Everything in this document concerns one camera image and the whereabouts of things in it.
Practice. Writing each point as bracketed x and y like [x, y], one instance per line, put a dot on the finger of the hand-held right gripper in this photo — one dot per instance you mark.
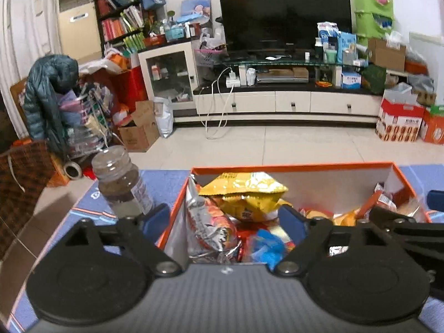
[436, 201]
[416, 236]

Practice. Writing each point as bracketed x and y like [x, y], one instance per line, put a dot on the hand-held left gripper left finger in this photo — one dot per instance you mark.
[156, 220]

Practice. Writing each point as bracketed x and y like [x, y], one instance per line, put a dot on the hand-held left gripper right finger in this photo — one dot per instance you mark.
[291, 222]

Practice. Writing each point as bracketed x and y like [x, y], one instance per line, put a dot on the silver snack bag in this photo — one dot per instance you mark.
[208, 225]

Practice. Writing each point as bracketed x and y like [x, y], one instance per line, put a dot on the orange cardboard box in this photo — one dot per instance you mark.
[329, 184]

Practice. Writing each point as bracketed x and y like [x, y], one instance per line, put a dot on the yellow snack packet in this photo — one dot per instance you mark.
[242, 190]

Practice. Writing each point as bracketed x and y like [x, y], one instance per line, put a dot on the blue cookie packet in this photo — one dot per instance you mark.
[270, 246]

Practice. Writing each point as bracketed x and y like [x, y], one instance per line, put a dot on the clear glass jar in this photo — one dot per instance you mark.
[121, 187]

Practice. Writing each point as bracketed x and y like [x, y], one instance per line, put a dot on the orange white carton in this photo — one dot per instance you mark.
[433, 128]

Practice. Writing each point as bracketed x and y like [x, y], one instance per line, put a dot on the open cardboard box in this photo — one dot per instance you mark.
[138, 138]

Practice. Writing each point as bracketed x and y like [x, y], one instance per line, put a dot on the red white carton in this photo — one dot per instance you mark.
[399, 125]

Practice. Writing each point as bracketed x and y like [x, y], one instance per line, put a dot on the white plastic sack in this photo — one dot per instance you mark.
[163, 118]

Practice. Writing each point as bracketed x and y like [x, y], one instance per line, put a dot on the tape roll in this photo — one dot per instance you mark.
[66, 166]

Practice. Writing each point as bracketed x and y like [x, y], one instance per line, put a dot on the white television stand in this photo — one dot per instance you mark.
[253, 102]

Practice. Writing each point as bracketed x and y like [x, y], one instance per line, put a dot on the dark green bag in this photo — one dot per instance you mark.
[374, 79]

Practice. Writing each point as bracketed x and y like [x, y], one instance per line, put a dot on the brown checked bag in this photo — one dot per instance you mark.
[24, 180]

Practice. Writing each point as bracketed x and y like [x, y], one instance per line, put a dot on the red paper bag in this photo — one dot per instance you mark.
[130, 83]

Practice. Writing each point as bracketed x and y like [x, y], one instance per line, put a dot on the silver media player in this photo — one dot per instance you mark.
[282, 76]

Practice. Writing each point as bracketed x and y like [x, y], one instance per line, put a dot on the white appliance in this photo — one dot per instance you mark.
[426, 52]

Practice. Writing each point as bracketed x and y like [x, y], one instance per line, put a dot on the brown cardboard box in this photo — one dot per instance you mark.
[385, 57]

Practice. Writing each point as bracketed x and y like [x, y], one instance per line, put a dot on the white power strip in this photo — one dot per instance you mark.
[233, 80]

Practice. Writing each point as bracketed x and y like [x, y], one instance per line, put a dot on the teal puffer jacket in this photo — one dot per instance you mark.
[45, 93]

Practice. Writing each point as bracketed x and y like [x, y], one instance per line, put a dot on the white glass-door cabinet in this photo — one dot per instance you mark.
[166, 47]

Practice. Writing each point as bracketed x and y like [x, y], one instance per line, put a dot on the green storage bins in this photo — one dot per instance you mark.
[371, 17]

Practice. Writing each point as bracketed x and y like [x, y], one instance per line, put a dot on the beige standing air conditioner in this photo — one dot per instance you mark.
[79, 31]

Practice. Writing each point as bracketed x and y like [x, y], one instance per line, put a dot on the black television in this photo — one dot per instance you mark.
[284, 14]

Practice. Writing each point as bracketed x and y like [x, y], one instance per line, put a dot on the dark bookshelf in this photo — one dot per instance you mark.
[118, 10]

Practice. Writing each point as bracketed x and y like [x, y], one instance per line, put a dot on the blue printed picture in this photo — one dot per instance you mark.
[196, 7]

